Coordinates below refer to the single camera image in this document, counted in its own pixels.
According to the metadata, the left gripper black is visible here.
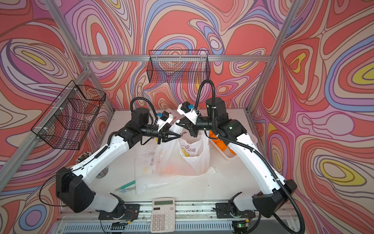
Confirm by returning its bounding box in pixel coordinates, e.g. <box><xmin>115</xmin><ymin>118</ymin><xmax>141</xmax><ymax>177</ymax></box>
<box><xmin>140</xmin><ymin>124</ymin><xmax>180</xmax><ymax>146</ymax></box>

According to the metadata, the printed white plastic bag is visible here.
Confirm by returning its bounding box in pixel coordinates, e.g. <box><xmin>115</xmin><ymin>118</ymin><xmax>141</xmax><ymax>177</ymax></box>
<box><xmin>153</xmin><ymin>124</ymin><xmax>210</xmax><ymax>176</ymax></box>

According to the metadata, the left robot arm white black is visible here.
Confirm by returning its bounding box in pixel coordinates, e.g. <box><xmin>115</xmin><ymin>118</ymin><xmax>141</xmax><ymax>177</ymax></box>
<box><xmin>56</xmin><ymin>107</ymin><xmax>180</xmax><ymax>219</ymax></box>

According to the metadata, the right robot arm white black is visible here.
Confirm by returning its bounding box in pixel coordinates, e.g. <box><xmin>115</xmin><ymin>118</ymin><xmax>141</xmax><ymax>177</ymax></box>
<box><xmin>177</xmin><ymin>97</ymin><xmax>297</xmax><ymax>218</ymax></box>

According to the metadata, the orange fruit bottom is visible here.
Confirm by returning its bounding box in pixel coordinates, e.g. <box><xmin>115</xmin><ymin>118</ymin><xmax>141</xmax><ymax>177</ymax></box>
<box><xmin>209</xmin><ymin>131</ymin><xmax>236</xmax><ymax>158</ymax></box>

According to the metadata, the clear plastic bag bottom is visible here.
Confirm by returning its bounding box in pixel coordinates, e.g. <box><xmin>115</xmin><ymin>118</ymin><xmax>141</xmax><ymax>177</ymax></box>
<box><xmin>135</xmin><ymin>145</ymin><xmax>216</xmax><ymax>194</ymax></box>

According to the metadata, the green pen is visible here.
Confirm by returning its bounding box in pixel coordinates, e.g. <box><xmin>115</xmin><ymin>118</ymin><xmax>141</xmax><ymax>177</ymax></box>
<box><xmin>115</xmin><ymin>180</ymin><xmax>136</xmax><ymax>193</ymax></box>

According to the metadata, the cup of pens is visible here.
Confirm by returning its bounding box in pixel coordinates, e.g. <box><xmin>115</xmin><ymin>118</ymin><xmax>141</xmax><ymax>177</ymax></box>
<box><xmin>76</xmin><ymin>152</ymin><xmax>92</xmax><ymax>164</ymax></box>

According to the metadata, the white desk calculator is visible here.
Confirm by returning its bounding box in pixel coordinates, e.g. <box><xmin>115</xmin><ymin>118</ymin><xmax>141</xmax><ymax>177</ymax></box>
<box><xmin>151</xmin><ymin>198</ymin><xmax>176</xmax><ymax>234</ymax></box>

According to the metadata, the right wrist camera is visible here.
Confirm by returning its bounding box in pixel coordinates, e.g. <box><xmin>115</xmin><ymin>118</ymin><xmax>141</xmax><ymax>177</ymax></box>
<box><xmin>177</xmin><ymin>101</ymin><xmax>198</xmax><ymax>123</ymax></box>

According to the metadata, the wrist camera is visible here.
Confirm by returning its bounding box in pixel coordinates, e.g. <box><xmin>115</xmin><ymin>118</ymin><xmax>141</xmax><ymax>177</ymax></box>
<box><xmin>177</xmin><ymin>101</ymin><xmax>198</xmax><ymax>123</ymax></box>
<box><xmin>157</xmin><ymin>111</ymin><xmax>173</xmax><ymax>132</ymax></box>

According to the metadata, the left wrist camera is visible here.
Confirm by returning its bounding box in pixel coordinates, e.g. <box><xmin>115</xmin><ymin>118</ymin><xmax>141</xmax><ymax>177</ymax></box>
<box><xmin>157</xmin><ymin>111</ymin><xmax>173</xmax><ymax>132</ymax></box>

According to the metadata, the black wire basket back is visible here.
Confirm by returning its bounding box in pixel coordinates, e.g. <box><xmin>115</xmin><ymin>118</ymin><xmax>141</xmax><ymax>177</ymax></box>
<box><xmin>147</xmin><ymin>49</ymin><xmax>210</xmax><ymax>83</ymax></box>

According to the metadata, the black wire basket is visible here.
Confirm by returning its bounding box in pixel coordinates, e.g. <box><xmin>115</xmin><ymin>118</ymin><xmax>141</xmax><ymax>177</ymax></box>
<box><xmin>147</xmin><ymin>49</ymin><xmax>210</xmax><ymax>83</ymax></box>
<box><xmin>31</xmin><ymin>81</ymin><xmax>106</xmax><ymax>150</ymax></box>

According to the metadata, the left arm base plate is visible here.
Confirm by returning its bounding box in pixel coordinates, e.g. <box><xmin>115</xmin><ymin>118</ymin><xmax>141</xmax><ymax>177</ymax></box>
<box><xmin>98</xmin><ymin>204</ymin><xmax>140</xmax><ymax>221</ymax></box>

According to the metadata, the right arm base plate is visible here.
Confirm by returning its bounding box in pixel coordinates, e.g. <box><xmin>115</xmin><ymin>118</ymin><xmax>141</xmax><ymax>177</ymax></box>
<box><xmin>213</xmin><ymin>202</ymin><xmax>256</xmax><ymax>220</ymax></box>

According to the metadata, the black wire basket left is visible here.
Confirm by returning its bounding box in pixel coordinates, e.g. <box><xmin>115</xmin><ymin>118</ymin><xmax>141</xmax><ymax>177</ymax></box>
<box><xmin>31</xmin><ymin>81</ymin><xmax>106</xmax><ymax>150</ymax></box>

